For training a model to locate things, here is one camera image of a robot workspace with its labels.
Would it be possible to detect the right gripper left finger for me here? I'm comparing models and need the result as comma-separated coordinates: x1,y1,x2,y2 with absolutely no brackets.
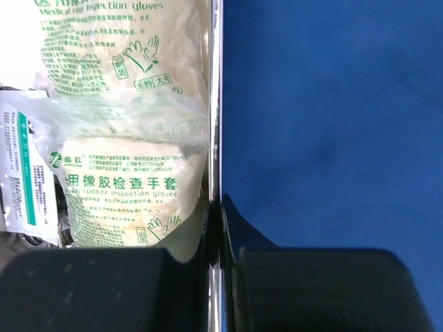
1,201,208,331

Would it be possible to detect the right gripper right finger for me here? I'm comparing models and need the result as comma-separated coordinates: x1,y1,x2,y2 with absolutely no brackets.
221,195,434,331

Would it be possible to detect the small white green sachet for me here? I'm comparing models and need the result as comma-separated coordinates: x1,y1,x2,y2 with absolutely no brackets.
1,90,60,246

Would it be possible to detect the green packet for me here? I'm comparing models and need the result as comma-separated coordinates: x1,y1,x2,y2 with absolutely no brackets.
30,91,208,248
34,1,208,100

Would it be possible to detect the blue surgical drape cloth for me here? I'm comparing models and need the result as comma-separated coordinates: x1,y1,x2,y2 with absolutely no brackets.
223,1,442,331

